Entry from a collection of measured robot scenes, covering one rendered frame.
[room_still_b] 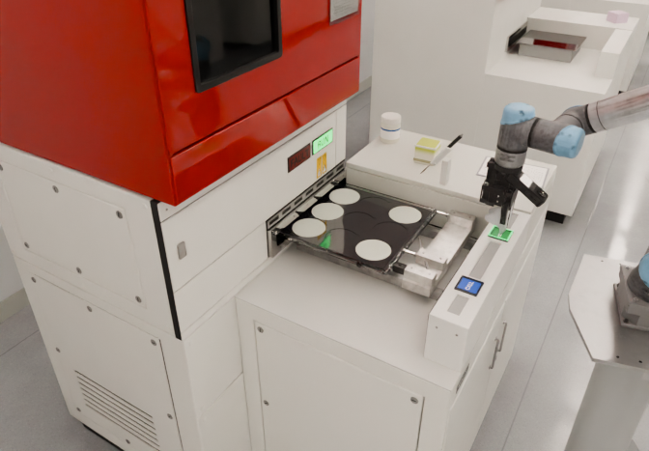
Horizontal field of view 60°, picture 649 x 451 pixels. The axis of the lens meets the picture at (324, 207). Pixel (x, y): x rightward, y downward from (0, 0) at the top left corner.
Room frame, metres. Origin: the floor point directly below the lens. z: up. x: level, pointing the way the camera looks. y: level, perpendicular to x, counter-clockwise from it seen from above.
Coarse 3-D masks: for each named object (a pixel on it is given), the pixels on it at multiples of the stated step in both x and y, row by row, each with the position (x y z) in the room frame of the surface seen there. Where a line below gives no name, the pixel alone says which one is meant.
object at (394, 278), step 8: (296, 248) 1.41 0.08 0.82; (304, 248) 1.39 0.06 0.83; (320, 256) 1.36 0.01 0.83; (328, 256) 1.35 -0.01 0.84; (344, 264) 1.32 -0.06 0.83; (352, 264) 1.31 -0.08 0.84; (368, 272) 1.28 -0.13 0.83; (376, 272) 1.27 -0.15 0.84; (392, 272) 1.25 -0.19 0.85; (384, 280) 1.25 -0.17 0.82; (392, 280) 1.24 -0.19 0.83; (400, 280) 1.23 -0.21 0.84; (432, 296) 1.18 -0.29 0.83
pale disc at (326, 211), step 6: (324, 204) 1.54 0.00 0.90; (330, 204) 1.54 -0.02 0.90; (312, 210) 1.51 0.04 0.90; (318, 210) 1.51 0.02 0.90; (324, 210) 1.51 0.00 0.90; (330, 210) 1.51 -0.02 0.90; (336, 210) 1.51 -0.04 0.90; (342, 210) 1.51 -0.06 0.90; (318, 216) 1.47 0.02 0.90; (324, 216) 1.47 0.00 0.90; (330, 216) 1.47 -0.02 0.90; (336, 216) 1.47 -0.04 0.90
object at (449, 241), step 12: (444, 228) 1.43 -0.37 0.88; (456, 228) 1.43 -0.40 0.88; (468, 228) 1.43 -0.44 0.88; (444, 240) 1.37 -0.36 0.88; (456, 240) 1.37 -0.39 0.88; (444, 252) 1.31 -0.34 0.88; (456, 252) 1.32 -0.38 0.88; (420, 264) 1.26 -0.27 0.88; (408, 288) 1.18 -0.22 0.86; (420, 288) 1.16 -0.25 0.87; (432, 288) 1.16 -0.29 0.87
